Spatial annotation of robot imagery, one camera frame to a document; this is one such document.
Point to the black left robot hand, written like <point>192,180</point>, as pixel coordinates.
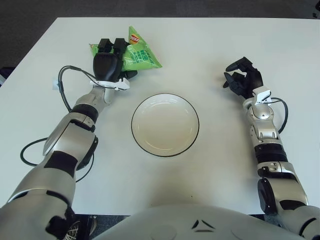
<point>106,66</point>

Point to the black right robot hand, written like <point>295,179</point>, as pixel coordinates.
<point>255,78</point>

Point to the green chip snack bag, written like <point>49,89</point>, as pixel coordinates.
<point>142,57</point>

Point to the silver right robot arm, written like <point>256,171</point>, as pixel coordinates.
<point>265,117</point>

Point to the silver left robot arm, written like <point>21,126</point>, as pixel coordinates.
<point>62,135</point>

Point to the white plate with black rim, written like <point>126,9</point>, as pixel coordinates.
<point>165,125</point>

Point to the dark background object with white edge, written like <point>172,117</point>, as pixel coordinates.
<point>5,75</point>

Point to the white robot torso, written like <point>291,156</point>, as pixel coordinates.
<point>175,222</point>

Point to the laced shoe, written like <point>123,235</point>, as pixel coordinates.
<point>75,230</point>

